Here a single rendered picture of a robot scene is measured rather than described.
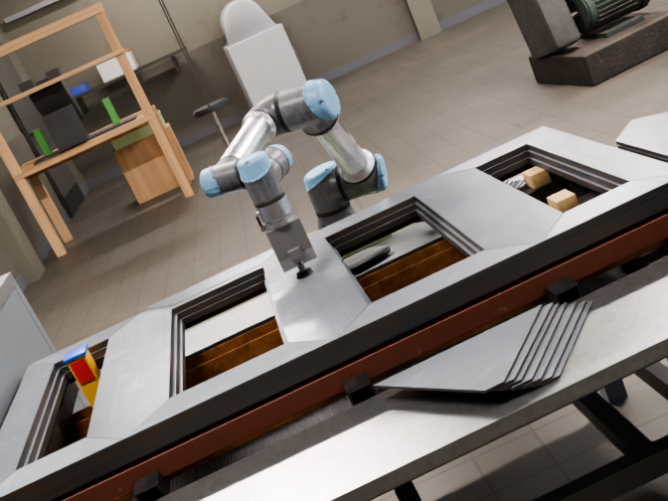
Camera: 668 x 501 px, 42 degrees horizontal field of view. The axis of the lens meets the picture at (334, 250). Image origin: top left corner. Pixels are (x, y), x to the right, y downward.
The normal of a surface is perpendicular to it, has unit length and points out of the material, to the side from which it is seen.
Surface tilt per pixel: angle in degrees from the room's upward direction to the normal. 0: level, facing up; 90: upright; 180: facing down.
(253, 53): 90
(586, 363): 0
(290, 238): 90
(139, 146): 90
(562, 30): 78
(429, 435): 0
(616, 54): 90
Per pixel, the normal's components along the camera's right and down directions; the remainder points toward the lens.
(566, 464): -0.39, -0.87
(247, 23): 0.20, 0.24
